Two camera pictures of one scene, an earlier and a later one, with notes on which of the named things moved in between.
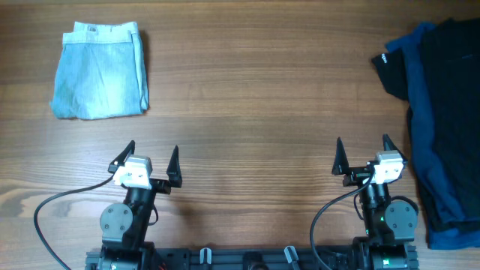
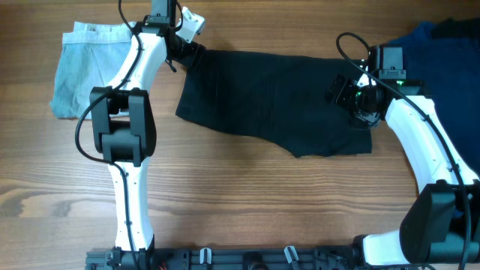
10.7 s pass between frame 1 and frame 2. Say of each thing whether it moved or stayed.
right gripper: moved
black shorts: moved
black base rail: stayed
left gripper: moved
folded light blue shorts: stayed
